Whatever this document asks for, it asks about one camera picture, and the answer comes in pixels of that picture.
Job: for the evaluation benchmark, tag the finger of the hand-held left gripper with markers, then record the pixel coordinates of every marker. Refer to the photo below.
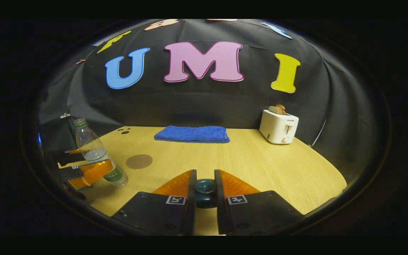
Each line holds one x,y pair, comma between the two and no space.
78,151
94,171

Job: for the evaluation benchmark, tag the white toaster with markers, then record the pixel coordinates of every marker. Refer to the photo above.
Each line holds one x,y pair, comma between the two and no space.
276,127

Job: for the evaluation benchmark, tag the dark teal teacup lid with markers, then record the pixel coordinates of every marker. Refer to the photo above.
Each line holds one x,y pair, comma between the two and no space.
205,186

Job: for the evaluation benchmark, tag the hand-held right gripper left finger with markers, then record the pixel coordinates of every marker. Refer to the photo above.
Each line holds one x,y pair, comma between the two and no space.
190,209

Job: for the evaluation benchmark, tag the white clip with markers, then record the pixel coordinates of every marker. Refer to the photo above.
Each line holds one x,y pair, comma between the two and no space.
65,115

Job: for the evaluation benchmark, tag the folded blue towel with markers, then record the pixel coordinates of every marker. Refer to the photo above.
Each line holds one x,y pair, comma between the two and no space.
193,134

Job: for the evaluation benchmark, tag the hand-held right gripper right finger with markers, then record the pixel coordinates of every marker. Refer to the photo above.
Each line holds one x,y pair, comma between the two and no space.
221,212

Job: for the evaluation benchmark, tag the black backdrop cloth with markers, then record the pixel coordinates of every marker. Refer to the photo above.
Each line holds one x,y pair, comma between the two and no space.
197,102

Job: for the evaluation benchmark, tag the dark teal teacup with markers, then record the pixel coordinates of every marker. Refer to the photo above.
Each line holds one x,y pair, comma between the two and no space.
206,205

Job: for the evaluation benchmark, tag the toast slice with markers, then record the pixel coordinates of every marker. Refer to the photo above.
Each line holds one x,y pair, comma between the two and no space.
277,109

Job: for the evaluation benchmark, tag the round brown coaster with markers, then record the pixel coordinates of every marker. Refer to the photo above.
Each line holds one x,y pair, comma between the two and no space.
139,161

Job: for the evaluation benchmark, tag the clear plastic water bottle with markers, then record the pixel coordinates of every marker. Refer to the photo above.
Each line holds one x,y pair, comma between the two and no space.
90,145

